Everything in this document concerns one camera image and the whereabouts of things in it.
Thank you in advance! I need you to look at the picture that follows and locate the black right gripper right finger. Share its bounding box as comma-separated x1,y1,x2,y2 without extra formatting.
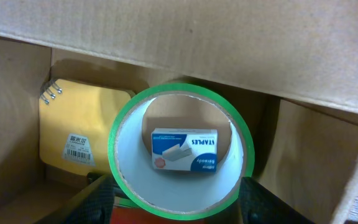
216,176,316,224

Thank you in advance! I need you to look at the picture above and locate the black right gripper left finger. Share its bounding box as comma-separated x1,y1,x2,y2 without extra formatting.
36,175,115,224

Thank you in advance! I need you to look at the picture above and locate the green tape roll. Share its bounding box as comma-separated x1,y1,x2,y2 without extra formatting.
108,83,255,220

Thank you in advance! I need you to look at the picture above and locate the yellow spiral notepad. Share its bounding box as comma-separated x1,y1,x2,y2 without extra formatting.
39,79,133,175

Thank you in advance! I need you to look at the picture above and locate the white blue staples box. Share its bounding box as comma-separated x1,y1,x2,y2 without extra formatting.
151,128,218,173

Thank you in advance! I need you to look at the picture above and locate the orange stapler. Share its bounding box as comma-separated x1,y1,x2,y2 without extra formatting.
96,175,206,224

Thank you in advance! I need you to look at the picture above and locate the brown cardboard box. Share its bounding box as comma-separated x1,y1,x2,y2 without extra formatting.
0,0,358,223

